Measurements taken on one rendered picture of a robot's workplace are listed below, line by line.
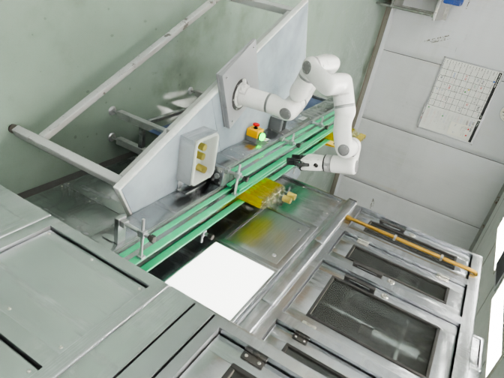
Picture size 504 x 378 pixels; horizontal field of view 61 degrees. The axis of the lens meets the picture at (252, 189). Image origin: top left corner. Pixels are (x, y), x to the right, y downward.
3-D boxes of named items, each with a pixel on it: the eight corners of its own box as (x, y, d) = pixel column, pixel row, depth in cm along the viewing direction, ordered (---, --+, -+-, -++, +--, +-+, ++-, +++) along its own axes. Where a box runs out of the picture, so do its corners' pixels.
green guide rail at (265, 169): (226, 185, 209) (239, 191, 206) (226, 184, 209) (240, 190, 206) (342, 114, 349) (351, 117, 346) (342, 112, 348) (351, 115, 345)
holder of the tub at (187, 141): (175, 190, 195) (188, 196, 192) (180, 134, 182) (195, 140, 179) (196, 178, 209) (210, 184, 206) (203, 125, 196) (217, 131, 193)
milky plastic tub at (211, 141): (175, 180, 192) (191, 187, 189) (181, 135, 182) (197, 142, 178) (199, 169, 206) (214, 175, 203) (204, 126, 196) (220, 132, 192)
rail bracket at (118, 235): (101, 240, 158) (148, 267, 150) (102, 202, 150) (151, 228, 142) (111, 235, 162) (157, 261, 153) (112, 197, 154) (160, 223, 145)
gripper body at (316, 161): (324, 175, 178) (299, 172, 183) (332, 168, 186) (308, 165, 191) (324, 157, 175) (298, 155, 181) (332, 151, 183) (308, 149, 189)
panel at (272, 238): (152, 292, 166) (224, 337, 153) (152, 286, 164) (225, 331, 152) (262, 206, 238) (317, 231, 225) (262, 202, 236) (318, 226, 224)
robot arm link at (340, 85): (330, 107, 184) (304, 111, 176) (323, 57, 181) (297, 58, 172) (359, 102, 171) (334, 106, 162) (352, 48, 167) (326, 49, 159)
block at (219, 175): (209, 181, 208) (220, 187, 205) (211, 164, 203) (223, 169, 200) (213, 179, 210) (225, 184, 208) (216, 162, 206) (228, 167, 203)
